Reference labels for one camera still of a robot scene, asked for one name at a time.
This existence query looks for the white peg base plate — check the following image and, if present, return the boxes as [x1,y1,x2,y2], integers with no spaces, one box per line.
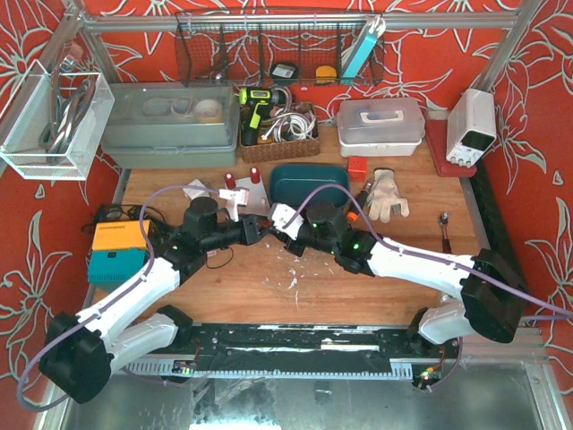
[235,173,269,217]

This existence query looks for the small white cube box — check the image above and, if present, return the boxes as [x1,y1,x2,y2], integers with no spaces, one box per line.
[183,179,210,201]

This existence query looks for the red coil spring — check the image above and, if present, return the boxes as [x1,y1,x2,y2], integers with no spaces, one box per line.
[224,173,236,190]
[250,168,261,185]

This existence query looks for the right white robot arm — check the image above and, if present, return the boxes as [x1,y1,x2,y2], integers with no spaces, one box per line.
[269,201,526,352]

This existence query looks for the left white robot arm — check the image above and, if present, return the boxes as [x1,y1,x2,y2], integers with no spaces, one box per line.
[39,197,270,403]

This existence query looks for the teal plastic tray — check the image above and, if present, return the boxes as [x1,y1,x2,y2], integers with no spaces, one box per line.
[269,163,350,209]

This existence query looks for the white work glove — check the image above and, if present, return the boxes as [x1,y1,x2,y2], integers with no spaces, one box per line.
[367,168,410,223]

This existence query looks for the orange red cube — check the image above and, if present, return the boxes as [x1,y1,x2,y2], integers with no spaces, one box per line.
[347,157,368,182]

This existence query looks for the wicker basket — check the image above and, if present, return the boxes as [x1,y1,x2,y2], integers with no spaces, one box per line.
[238,102,321,164]

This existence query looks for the orange and teal device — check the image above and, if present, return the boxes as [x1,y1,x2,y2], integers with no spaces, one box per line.
[88,220,148,292]

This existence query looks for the white plastic storage box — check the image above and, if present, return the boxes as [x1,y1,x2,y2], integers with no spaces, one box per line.
[337,98,425,158]

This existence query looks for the grey plastic toolbox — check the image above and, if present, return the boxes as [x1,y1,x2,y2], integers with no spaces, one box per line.
[101,82,240,169]

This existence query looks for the red book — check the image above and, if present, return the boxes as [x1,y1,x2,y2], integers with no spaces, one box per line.
[423,119,478,178]

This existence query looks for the white power supply unit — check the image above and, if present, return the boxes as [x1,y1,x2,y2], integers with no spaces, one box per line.
[445,89,497,168]

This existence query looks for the light blue book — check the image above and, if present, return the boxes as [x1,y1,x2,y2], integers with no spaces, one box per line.
[341,32,378,85]

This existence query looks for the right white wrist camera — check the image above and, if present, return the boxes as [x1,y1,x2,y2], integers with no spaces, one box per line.
[269,203,304,240]

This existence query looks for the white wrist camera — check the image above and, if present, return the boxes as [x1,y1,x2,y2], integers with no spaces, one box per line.
[218,187,249,222]
[269,203,304,240]

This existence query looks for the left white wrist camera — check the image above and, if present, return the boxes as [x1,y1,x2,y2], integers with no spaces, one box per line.
[218,187,249,222]

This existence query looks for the orange handled screwdriver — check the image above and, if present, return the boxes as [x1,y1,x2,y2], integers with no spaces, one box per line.
[346,179,372,223]

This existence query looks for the black cable tangle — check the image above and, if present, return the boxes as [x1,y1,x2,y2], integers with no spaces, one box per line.
[81,203,180,243]

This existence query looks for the white coiled cables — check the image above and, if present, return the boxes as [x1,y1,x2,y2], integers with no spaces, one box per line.
[263,111,318,143]

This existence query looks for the red handled ratchet wrench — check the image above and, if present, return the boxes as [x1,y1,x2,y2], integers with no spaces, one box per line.
[438,212,452,254]

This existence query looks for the green yellow cordless drill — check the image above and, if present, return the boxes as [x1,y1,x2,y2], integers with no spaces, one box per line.
[239,87,287,146]

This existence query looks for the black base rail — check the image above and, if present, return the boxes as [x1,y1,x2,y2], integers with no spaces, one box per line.
[128,323,440,381]

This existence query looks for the black wire mesh shelf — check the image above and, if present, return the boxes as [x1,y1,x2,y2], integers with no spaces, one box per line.
[175,7,384,87]

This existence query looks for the grey cables in bin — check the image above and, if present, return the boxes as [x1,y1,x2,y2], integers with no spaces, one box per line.
[38,66,98,165]

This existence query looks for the clear acrylic wall bin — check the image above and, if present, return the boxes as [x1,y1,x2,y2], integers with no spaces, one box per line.
[1,61,115,181]

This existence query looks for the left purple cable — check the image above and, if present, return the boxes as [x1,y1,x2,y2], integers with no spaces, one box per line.
[16,185,225,413]

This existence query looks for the purple cable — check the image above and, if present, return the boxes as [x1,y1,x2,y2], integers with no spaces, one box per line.
[290,184,573,391]
[16,185,225,413]

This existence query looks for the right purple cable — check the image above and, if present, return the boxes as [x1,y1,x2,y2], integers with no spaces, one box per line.
[290,184,573,391]

